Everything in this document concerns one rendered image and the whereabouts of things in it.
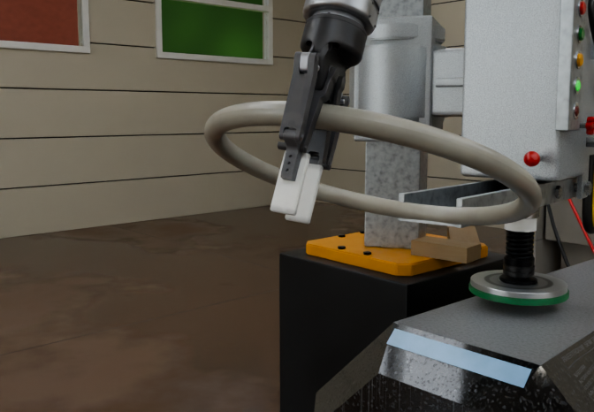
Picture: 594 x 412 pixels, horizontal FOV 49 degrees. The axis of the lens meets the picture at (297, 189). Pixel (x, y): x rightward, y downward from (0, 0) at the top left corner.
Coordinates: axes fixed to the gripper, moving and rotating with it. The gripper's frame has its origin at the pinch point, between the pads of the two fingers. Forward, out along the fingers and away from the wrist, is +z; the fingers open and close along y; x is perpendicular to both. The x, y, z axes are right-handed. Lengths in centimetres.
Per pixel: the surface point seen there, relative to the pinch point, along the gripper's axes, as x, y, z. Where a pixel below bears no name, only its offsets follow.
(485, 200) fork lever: -14, 51, -14
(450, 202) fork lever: -5, 63, -15
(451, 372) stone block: -12, 64, 17
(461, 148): -16.3, 4.9, -8.6
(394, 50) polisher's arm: 33, 122, -75
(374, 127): -7.4, -0.1, -8.2
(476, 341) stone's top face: -15, 68, 10
